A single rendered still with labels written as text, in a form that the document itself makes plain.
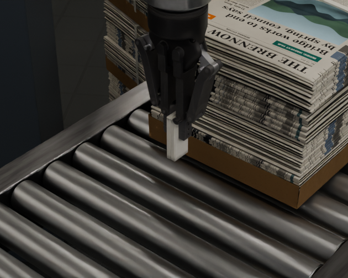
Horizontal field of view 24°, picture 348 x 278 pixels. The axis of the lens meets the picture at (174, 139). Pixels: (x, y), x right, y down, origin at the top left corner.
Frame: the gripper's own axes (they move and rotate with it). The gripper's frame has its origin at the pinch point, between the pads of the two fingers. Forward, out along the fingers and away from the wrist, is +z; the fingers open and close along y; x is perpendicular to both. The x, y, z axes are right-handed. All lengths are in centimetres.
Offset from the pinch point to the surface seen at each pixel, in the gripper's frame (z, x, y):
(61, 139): 13.1, -1.1, 25.6
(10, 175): 13.1, 10.5, 24.7
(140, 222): 13.6, 5.4, 2.4
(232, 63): -7.3, -10.1, -1.5
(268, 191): 11.7, -10.2, -9.0
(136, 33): 35, -67, 69
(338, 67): -8.6, -16.6, -14.3
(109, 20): 38, -72, 84
